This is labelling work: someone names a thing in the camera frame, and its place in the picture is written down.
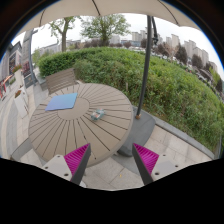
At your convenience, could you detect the beige patio umbrella canopy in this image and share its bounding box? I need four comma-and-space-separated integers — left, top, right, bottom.
18, 0, 199, 34

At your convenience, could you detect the dark umbrella pole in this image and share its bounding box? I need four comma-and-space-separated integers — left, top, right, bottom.
135, 15, 152, 119

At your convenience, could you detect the blue mouse pad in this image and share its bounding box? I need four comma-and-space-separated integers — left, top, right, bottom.
45, 93, 77, 111

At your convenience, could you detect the white planter box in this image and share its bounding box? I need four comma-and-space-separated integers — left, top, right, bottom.
14, 88, 28, 118

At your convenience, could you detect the slatted outdoor chair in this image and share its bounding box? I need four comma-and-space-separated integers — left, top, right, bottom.
46, 68, 77, 94

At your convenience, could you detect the green hedge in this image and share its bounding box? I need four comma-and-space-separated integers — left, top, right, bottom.
38, 47, 224, 150

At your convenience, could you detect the grey umbrella base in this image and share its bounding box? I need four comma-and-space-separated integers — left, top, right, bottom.
118, 107, 156, 157

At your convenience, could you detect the round slatted outdoor table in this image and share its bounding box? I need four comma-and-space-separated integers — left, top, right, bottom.
28, 83, 133, 166

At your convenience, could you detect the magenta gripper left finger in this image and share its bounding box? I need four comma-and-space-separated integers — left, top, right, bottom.
42, 143, 92, 186

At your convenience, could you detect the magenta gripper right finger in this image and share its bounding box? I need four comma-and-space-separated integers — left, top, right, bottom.
131, 142, 183, 186

